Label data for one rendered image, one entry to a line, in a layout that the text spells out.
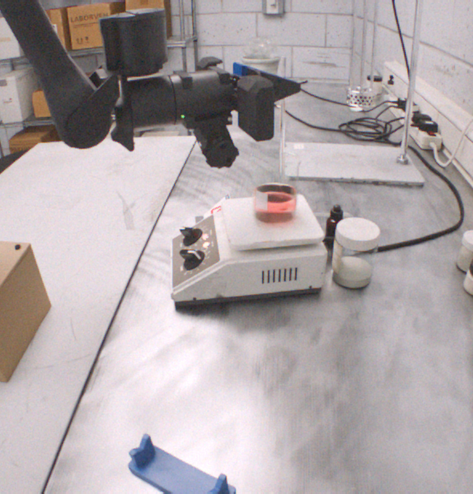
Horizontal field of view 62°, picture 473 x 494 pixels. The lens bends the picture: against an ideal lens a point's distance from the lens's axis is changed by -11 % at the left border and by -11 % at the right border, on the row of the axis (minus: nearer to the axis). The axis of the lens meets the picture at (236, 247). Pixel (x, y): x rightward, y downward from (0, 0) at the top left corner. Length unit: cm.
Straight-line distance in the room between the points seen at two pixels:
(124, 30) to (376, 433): 46
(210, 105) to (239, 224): 17
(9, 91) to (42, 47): 266
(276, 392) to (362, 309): 17
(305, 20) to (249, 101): 254
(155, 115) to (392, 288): 39
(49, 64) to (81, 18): 240
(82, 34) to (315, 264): 247
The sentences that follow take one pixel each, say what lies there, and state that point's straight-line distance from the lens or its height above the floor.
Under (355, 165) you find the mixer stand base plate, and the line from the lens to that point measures 96.
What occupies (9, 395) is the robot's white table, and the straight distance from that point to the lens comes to 53.
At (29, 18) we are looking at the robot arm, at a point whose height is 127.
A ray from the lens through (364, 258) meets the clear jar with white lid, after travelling 58.
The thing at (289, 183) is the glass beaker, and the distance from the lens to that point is 53.
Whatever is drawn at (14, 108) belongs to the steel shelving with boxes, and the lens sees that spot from 311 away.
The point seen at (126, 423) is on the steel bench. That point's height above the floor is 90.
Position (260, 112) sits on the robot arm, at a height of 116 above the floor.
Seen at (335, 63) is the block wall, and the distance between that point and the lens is 299.
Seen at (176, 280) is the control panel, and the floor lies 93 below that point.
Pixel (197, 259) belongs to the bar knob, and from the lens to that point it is 55.
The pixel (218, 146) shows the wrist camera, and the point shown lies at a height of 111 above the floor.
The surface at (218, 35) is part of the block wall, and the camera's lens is 297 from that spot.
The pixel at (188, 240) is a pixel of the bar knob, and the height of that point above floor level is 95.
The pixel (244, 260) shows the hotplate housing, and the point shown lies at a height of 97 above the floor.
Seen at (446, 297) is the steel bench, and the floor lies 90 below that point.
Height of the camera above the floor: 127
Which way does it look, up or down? 34 degrees down
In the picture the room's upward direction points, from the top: 2 degrees counter-clockwise
